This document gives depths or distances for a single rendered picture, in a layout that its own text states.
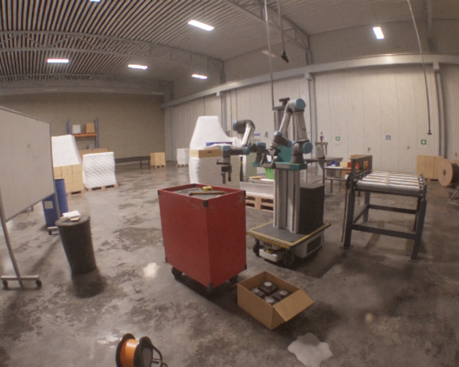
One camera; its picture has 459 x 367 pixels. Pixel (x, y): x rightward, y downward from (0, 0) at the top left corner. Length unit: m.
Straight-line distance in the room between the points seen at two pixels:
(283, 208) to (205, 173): 3.00
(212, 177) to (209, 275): 3.83
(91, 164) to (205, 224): 7.46
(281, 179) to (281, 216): 0.46
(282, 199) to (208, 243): 1.29
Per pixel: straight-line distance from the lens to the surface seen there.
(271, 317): 1.82
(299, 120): 2.30
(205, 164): 5.50
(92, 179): 9.02
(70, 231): 2.77
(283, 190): 2.83
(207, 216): 1.80
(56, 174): 8.54
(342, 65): 14.17
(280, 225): 2.96
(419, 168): 10.87
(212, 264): 1.98
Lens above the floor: 1.34
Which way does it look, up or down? 9 degrees down
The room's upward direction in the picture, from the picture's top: 2 degrees counter-clockwise
